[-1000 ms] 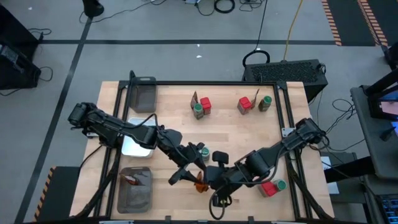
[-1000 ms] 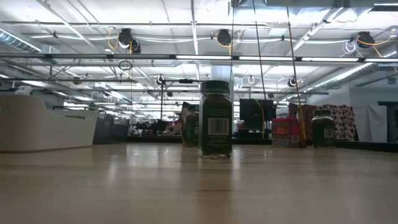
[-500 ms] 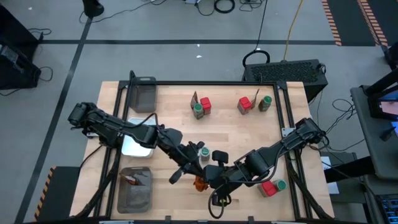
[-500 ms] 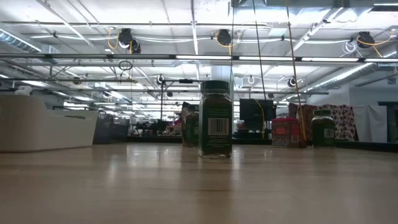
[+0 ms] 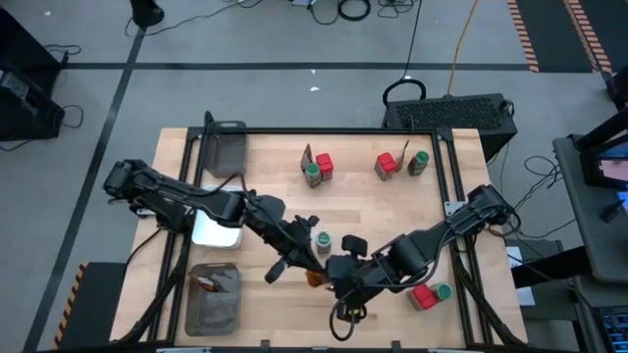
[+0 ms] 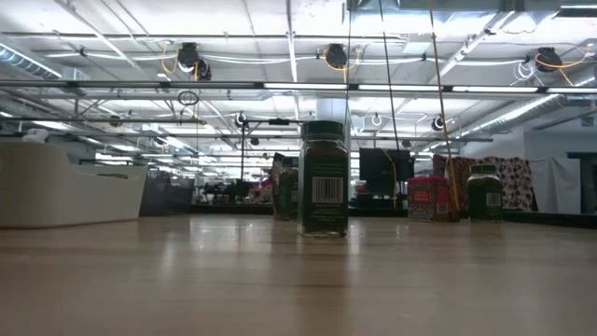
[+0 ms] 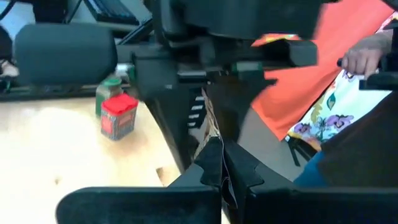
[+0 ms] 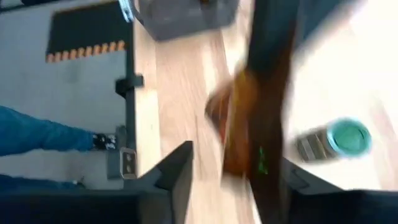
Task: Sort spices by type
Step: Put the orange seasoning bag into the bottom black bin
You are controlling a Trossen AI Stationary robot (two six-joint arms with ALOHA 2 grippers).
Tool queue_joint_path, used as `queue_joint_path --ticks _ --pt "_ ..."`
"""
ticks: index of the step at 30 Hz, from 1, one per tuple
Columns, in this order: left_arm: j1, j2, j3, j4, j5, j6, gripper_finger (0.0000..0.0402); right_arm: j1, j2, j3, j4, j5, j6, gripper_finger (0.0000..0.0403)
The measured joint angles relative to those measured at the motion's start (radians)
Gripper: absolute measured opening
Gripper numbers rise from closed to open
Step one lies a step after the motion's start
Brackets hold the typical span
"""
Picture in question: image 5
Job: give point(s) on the black framed screen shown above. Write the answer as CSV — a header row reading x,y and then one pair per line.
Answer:
x,y
613,169

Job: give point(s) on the grey translucent plastic bin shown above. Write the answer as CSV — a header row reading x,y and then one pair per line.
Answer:
x,y
211,318
225,157

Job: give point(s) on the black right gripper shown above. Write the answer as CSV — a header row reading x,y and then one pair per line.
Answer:
x,y
353,277

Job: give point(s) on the green-lidded glass spice jar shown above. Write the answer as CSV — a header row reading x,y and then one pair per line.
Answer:
x,y
312,170
444,291
419,159
323,239

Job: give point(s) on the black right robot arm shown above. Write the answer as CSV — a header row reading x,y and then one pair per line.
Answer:
x,y
422,245

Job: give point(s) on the black mat with striped edge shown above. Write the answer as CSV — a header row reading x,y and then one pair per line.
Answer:
x,y
554,34
93,304

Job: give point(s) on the black stand base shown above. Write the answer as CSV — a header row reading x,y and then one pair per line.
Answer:
x,y
146,12

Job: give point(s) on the grey side cart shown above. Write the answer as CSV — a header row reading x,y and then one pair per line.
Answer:
x,y
598,235

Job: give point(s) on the white plastic bin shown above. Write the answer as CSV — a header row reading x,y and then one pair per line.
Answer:
x,y
216,235

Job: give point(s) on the black keyboard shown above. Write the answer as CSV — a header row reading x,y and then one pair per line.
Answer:
x,y
613,328

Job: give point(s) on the small black white controller box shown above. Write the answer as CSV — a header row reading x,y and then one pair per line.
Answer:
x,y
146,212

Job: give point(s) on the black aluminium table frame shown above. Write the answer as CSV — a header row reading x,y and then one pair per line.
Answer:
x,y
343,131

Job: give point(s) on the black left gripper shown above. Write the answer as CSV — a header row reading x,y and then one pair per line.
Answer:
x,y
292,240

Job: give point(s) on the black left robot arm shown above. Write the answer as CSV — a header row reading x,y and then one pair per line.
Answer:
x,y
211,201

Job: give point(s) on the grey metal bracket plate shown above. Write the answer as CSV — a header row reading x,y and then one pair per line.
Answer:
x,y
452,208

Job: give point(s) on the black perforated computer case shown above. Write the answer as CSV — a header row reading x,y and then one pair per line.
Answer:
x,y
451,113

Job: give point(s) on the black equipment cabinet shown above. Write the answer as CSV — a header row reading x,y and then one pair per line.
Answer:
x,y
19,113

